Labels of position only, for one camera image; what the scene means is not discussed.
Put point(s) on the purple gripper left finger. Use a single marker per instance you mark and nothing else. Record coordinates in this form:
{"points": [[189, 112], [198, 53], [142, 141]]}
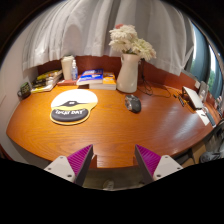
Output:
{"points": [[74, 167]]}

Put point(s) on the white sheer curtain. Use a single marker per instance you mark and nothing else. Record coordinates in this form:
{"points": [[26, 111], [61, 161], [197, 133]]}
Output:
{"points": [[81, 27]]}

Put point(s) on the silver laptop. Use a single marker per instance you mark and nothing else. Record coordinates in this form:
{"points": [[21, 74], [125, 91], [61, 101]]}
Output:
{"points": [[193, 96]]}

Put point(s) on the yellow orange book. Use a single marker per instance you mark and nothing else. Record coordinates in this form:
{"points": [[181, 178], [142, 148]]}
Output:
{"points": [[109, 82]]}

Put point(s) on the blue book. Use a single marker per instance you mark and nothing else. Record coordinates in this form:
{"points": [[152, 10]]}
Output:
{"points": [[94, 76]]}

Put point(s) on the black office chair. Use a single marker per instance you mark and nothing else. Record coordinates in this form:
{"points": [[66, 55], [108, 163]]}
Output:
{"points": [[214, 144]]}

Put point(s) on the white paper sheet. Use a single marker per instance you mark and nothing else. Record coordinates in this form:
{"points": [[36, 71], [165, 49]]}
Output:
{"points": [[203, 117]]}

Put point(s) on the clear sanitizer bottle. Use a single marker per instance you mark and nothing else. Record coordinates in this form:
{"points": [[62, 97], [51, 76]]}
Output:
{"points": [[74, 70]]}

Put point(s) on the cream ceramic vase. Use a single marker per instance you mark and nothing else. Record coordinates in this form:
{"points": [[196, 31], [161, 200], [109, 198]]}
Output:
{"points": [[128, 75]]}

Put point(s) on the white yellow black mouse pad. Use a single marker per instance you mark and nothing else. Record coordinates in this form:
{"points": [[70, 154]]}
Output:
{"points": [[73, 106]]}

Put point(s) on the dark green mug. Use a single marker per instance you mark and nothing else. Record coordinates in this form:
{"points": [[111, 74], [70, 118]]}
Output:
{"points": [[24, 91]]}

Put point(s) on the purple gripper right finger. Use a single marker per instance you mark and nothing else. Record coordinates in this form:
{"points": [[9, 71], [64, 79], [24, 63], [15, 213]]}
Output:
{"points": [[154, 167]]}

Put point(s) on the grey computer mouse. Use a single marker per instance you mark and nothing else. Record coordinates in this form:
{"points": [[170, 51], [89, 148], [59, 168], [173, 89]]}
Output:
{"points": [[133, 103]]}

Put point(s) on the stack of books left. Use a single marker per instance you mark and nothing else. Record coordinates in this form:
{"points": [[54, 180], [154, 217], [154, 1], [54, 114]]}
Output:
{"points": [[46, 81]]}

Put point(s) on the white cylindrical container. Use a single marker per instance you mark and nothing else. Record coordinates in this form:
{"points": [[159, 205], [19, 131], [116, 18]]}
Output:
{"points": [[66, 63]]}

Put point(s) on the white flower bouquet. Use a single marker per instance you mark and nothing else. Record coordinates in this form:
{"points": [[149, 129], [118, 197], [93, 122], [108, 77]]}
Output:
{"points": [[124, 39]]}

